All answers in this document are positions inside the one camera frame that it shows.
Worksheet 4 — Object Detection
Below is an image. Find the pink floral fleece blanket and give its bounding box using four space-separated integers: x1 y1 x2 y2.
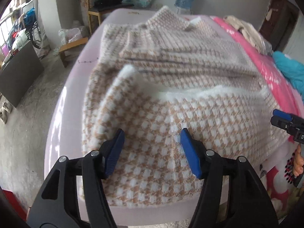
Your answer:
212 17 303 219

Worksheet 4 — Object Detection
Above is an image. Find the person right hand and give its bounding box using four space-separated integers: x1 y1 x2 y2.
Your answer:
293 144 304 177

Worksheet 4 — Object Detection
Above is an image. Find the dark grey board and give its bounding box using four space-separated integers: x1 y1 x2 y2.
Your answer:
0 42 44 108

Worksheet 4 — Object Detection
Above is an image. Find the beige garment pile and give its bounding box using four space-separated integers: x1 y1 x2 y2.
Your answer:
224 15 273 56

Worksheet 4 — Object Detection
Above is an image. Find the pink balloon print mattress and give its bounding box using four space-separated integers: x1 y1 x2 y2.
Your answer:
44 7 289 226

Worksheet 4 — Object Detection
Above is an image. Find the teal garment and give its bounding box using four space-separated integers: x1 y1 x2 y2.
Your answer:
272 51 304 100

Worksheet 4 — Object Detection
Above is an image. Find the beige white houndstooth coat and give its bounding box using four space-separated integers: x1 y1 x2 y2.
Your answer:
80 5 289 209

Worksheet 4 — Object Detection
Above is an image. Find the bicycle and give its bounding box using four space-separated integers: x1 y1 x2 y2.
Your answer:
23 8 42 49

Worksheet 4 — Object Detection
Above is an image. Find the black garment on chair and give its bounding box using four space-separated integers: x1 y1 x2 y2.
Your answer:
94 0 123 7

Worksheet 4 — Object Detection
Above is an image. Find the white water dispenser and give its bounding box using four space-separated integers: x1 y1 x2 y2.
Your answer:
176 7 192 15

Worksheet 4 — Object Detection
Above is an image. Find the dark brown wooden door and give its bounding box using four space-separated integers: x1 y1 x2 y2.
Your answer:
259 0 300 51

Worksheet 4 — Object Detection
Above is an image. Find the white plastic bag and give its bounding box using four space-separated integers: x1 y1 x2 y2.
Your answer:
58 26 89 45

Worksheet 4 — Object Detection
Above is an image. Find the small wooden stool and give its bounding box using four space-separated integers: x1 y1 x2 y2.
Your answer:
58 37 89 67

